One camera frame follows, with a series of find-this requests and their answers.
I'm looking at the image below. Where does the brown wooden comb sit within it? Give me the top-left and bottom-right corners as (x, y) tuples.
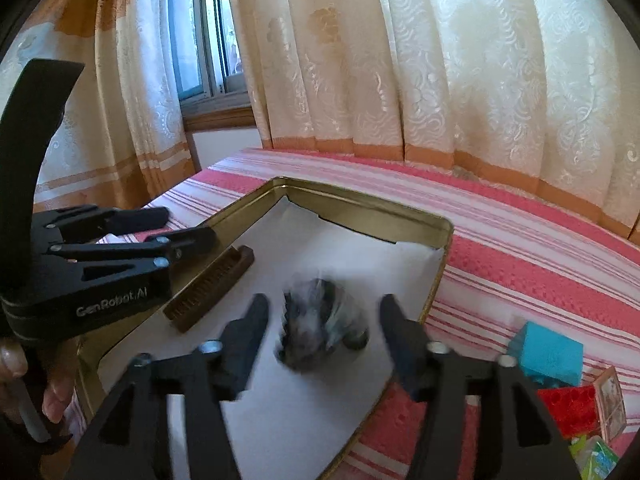
(163, 245), (255, 334)

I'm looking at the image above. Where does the red toy brick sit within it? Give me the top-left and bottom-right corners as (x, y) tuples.
(537, 385), (600, 439)

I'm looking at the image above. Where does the green floss pick box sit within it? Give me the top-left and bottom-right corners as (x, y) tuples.
(570, 436), (620, 480)

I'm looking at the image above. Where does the teal toy brick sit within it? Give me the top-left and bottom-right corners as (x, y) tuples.
(506, 322), (584, 389)

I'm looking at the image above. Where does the copper card box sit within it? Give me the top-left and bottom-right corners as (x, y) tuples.
(593, 366), (627, 444)

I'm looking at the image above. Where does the person's left hand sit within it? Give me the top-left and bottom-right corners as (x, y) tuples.
(1, 337), (78, 424)

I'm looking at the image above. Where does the left side curtain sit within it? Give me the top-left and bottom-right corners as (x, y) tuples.
(1, 0), (194, 210)

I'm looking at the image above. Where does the white paper tray liner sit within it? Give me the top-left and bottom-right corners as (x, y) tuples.
(98, 195), (452, 479)

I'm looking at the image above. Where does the red striped tablecloth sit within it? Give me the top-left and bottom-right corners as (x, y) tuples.
(160, 148), (639, 453)

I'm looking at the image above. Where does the gold metal tin tray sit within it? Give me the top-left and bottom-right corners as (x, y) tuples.
(78, 177), (454, 479)

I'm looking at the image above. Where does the cream floral curtain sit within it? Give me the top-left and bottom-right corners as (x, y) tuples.
(230, 0), (639, 240)

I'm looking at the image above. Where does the window with metal frame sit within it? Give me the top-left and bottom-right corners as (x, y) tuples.
(168, 0), (250, 118)

